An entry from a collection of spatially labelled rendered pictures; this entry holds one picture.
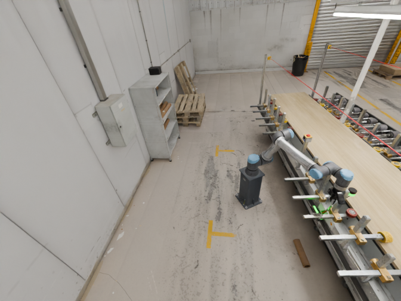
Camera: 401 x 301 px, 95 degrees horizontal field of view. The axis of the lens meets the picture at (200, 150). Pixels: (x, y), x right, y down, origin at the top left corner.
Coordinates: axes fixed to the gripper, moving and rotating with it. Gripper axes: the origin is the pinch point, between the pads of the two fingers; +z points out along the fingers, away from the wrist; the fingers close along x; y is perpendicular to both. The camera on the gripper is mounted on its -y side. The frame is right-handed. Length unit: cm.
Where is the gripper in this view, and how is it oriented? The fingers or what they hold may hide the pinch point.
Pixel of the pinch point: (332, 204)
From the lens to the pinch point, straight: 206.7
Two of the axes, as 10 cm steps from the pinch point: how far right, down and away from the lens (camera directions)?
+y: 0.1, -6.1, 7.9
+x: -10.0, 0.5, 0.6
